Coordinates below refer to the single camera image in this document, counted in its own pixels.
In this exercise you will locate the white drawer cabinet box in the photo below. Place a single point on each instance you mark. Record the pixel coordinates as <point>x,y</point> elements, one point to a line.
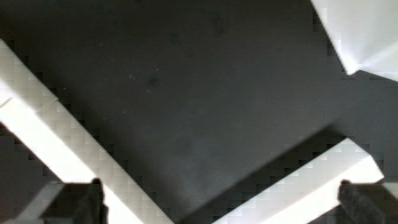
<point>362,25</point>

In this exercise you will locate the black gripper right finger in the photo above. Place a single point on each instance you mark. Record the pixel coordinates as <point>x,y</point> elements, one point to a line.
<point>369,201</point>

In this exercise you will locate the white U-shaped fence wall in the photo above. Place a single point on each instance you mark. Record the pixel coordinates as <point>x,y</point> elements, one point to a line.
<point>292,203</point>

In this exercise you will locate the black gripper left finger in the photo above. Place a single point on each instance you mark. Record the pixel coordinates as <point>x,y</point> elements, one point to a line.
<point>77,207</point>

